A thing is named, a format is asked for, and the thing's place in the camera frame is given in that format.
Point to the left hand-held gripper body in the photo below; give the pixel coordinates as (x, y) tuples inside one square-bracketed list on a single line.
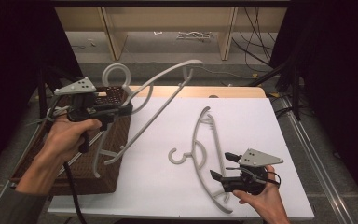
[(80, 107)]

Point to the person's left hand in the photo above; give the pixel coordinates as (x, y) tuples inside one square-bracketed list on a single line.
[(65, 137)]

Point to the person's right hand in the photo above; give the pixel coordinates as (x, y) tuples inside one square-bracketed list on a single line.
[(267, 202)]

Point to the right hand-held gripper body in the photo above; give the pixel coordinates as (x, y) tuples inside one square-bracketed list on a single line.
[(251, 182)]

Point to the small white tag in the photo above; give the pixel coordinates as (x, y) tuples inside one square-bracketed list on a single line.
[(158, 32)]

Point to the light wooden shelf unit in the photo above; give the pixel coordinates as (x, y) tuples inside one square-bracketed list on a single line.
[(167, 18)]

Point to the brown woven basket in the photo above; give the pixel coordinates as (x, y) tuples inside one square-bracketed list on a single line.
[(84, 168)]

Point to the metal floor rail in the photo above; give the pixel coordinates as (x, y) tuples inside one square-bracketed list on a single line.
[(317, 155)]

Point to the grey plastic clothes hanger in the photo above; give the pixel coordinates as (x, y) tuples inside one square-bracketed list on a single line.
[(192, 62), (194, 146)]

